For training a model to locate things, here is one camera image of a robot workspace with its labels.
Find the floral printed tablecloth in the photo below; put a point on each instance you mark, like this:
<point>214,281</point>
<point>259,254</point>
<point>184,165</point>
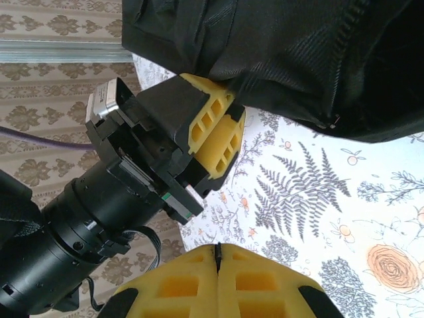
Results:
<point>298,198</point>

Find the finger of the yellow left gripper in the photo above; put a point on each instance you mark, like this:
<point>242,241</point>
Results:
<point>185,102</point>
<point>218,145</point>

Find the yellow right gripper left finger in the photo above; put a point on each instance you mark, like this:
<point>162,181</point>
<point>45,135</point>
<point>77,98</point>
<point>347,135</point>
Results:
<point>179,291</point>

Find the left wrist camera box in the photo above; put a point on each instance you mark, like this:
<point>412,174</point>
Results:
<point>104,99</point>

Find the black fabric backpack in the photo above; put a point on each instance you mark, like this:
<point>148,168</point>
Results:
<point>281,49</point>

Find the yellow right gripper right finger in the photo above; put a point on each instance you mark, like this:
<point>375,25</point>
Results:
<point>261,291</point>

